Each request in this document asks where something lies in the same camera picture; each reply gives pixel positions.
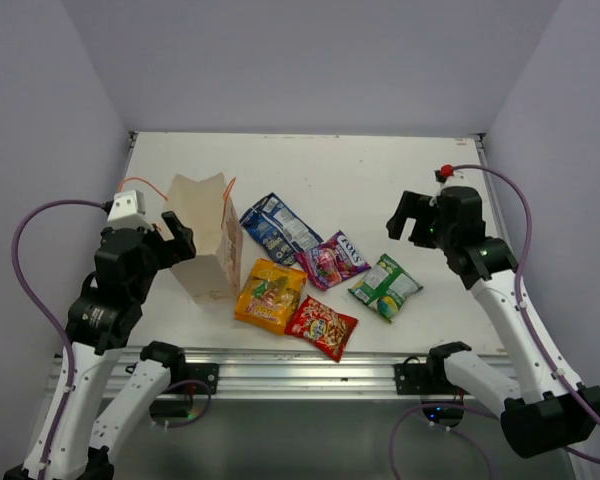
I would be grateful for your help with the aluminium mounting rail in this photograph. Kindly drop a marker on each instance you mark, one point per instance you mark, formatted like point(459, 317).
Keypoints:
point(260, 374)

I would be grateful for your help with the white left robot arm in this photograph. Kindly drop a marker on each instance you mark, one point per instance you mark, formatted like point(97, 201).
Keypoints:
point(80, 439)

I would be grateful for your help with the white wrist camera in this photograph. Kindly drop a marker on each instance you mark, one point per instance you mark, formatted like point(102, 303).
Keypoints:
point(128, 211)
point(447, 176)

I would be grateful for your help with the red snack packet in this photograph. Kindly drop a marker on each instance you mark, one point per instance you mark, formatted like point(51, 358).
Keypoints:
point(322, 327)

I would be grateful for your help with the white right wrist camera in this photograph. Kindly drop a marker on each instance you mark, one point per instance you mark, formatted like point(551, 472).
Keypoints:
point(447, 176)

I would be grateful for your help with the purple Fox's candy packet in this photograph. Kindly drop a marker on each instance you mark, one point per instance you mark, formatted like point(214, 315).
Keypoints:
point(332, 262)

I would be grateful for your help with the green chips packet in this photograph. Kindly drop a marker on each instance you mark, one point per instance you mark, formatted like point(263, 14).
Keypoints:
point(385, 288)

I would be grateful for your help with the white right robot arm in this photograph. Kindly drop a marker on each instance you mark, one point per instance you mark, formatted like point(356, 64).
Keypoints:
point(545, 406)

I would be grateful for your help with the black left base bracket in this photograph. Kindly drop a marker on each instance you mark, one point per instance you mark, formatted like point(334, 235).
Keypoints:
point(195, 379)

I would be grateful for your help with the orange yellow snack packet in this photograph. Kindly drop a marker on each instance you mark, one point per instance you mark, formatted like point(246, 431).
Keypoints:
point(270, 296)

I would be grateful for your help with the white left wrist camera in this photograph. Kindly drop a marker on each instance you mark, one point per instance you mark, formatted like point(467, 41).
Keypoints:
point(128, 211)

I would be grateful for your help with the black base bracket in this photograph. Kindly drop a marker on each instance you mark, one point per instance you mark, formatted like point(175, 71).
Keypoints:
point(195, 379)
point(412, 377)

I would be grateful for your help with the white paper bag orange handles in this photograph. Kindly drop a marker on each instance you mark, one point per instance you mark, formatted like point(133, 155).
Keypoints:
point(206, 208)

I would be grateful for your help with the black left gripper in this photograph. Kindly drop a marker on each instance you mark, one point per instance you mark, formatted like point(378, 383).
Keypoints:
point(182, 235)

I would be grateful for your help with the black right base bracket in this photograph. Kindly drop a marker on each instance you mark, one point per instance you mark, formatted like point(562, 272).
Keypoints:
point(412, 377)

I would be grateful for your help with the blue snack packet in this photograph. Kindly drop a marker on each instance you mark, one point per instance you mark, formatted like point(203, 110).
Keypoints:
point(275, 227)

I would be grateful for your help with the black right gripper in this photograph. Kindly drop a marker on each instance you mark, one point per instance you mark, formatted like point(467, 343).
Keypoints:
point(413, 205)

